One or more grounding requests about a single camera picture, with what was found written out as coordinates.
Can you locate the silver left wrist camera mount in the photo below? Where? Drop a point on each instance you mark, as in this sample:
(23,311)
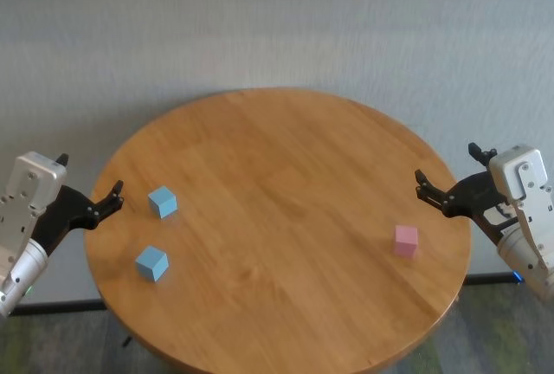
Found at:
(30,188)

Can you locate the black table leg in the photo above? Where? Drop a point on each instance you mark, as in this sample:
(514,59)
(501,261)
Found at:
(126,341)

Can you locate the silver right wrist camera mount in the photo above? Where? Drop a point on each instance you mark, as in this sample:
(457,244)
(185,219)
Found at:
(523,179)

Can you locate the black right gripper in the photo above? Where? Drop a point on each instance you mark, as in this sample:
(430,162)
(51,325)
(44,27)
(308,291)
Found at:
(476,196)

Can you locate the pink cube building block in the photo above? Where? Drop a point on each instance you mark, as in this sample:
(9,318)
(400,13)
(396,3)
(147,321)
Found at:
(405,240)

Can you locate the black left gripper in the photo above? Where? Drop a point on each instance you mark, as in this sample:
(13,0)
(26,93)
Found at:
(65,214)

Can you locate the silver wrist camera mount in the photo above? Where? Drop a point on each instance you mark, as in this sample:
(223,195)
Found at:
(523,179)
(30,188)

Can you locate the blue cube building block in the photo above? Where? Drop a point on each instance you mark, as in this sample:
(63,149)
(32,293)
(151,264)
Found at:
(151,263)
(162,203)

